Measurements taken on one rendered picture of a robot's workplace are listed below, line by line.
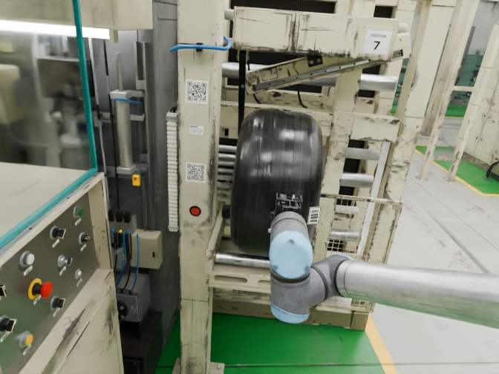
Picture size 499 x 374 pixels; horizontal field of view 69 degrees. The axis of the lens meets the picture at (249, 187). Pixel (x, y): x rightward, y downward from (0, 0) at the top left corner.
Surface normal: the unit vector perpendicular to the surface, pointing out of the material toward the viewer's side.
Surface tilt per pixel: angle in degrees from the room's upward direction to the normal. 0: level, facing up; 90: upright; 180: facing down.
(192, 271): 90
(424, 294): 80
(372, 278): 63
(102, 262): 90
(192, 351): 90
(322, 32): 90
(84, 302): 0
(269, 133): 30
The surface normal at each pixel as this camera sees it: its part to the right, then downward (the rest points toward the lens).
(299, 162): -0.01, -0.25
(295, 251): -0.07, 0.21
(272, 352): 0.07, -0.91
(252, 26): -0.07, 0.41
